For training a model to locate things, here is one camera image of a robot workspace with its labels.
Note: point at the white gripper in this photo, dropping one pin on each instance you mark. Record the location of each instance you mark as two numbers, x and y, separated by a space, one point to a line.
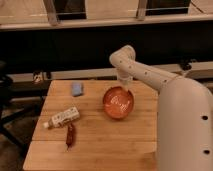
124 78

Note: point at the orange ceramic bowl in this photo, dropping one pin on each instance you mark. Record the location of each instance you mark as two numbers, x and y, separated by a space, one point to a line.
118 103

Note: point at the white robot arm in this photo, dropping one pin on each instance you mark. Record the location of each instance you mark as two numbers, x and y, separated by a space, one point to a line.
184 114

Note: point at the blue sponge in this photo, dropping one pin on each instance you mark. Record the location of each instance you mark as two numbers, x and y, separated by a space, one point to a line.
76 89

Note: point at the white plastic bottle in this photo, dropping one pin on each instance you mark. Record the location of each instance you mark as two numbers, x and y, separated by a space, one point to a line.
62 118

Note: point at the black office chair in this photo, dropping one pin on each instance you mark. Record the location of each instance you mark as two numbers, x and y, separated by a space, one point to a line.
5 100

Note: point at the metal railing frame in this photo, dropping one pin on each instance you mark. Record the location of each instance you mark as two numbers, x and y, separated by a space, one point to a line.
50 14

